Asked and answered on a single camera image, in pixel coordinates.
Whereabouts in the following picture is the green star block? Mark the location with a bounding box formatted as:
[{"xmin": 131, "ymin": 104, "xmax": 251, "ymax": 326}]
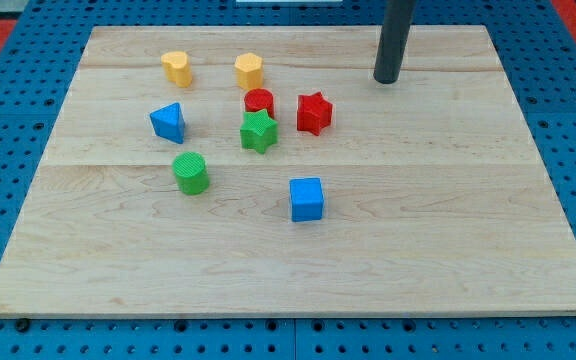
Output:
[{"xmin": 240, "ymin": 109, "xmax": 278, "ymax": 154}]

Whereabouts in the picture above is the red star block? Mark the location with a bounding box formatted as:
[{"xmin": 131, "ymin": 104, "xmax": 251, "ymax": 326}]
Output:
[{"xmin": 296, "ymin": 92, "xmax": 333, "ymax": 136}]

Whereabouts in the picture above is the blue cube block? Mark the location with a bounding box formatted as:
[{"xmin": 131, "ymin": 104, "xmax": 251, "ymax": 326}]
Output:
[{"xmin": 289, "ymin": 177, "xmax": 324, "ymax": 222}]

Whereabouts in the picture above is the red cylinder block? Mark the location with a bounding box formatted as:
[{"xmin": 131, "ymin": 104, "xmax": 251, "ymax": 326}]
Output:
[{"xmin": 244, "ymin": 88, "xmax": 275, "ymax": 118}]

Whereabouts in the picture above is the light wooden board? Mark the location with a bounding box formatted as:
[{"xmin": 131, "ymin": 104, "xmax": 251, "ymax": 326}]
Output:
[{"xmin": 0, "ymin": 25, "xmax": 576, "ymax": 319}]

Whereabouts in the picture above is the green cylinder block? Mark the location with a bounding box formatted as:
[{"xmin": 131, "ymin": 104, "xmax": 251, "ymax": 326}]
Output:
[{"xmin": 172, "ymin": 152, "xmax": 210, "ymax": 195}]

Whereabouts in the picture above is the yellow hexagon block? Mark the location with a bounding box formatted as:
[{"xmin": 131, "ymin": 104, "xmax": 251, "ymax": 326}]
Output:
[{"xmin": 234, "ymin": 53, "xmax": 264, "ymax": 90}]

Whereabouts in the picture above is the blue triangle block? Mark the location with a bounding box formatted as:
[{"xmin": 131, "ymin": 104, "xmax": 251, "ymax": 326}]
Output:
[{"xmin": 149, "ymin": 102, "xmax": 185, "ymax": 144}]

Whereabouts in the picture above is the yellow heart block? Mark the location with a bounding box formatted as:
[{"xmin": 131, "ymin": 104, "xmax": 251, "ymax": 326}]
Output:
[{"xmin": 160, "ymin": 51, "xmax": 193, "ymax": 88}]

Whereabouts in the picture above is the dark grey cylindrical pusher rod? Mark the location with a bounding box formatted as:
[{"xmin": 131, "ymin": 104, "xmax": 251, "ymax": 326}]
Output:
[{"xmin": 373, "ymin": 0, "xmax": 416, "ymax": 84}]

